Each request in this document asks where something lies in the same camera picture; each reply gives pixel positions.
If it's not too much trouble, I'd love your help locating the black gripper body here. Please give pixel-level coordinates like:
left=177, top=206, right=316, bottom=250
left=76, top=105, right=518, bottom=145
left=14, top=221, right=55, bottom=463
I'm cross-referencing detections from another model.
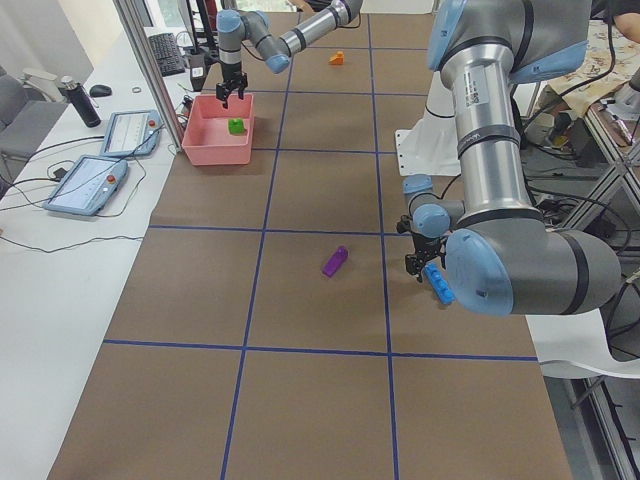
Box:
left=216, top=62, right=248, bottom=97
left=396, top=215, right=446, bottom=265

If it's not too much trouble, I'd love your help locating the green two-stud block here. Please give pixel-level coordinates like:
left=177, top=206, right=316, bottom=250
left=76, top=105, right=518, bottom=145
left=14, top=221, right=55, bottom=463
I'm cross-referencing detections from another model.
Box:
left=227, top=118, right=246, bottom=135

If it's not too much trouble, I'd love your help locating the long blue four-stud block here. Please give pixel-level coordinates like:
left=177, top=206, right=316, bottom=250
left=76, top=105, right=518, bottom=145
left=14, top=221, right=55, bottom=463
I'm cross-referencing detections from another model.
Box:
left=424, top=263, right=455, bottom=305

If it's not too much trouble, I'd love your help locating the orange sloped block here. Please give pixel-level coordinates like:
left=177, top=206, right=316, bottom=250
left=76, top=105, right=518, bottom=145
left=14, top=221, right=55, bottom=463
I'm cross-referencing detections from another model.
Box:
left=328, top=51, right=345, bottom=66

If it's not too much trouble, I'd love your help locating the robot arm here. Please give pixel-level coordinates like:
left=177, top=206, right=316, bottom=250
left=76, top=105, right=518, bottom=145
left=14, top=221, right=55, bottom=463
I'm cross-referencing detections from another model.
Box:
left=216, top=0, right=362, bottom=108
left=397, top=1, right=621, bottom=316

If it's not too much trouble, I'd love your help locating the pink plastic box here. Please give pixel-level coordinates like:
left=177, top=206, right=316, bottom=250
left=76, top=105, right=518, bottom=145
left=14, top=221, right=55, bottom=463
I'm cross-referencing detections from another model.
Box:
left=182, top=93, right=254, bottom=166

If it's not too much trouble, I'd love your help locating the purple sloped block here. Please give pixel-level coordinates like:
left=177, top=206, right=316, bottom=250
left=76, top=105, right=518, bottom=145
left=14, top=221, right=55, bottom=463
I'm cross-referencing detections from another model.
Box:
left=322, top=246, right=349, bottom=278

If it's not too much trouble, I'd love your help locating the black keyboard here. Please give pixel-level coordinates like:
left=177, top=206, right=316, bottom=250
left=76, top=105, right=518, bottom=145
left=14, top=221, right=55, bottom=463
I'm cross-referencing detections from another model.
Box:
left=147, top=33, right=185, bottom=77

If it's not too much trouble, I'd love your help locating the upper blue teach pendant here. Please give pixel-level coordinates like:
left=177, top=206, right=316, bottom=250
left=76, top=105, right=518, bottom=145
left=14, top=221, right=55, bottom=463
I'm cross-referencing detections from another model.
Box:
left=100, top=110, right=163, bottom=158

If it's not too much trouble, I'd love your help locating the blue teach pendant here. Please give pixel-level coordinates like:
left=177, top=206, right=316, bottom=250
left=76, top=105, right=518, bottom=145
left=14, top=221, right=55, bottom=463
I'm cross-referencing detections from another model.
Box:
left=42, top=155, right=129, bottom=216
left=100, top=110, right=163, bottom=158

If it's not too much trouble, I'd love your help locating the black computer mouse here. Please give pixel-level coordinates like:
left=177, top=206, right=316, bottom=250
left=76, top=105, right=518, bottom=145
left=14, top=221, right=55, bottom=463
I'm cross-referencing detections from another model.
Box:
left=89, top=84, right=113, bottom=98

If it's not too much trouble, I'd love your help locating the black water bottle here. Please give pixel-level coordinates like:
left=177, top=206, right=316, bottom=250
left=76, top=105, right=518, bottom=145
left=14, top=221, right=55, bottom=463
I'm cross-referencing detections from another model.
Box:
left=60, top=75, right=101, bottom=128

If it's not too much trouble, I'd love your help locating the lower blue teach pendant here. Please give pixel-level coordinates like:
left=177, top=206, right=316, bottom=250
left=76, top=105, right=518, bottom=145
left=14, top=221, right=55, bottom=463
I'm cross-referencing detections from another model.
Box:
left=42, top=155, right=129, bottom=216

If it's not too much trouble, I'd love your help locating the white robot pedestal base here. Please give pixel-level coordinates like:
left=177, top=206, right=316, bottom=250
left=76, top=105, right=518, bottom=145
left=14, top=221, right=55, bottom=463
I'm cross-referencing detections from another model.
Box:
left=395, top=82, right=461, bottom=177

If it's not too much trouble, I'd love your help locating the aluminium frame post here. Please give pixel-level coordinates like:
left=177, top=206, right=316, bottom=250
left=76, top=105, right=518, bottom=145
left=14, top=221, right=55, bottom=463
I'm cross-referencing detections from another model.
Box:
left=113, top=0, right=184, bottom=152

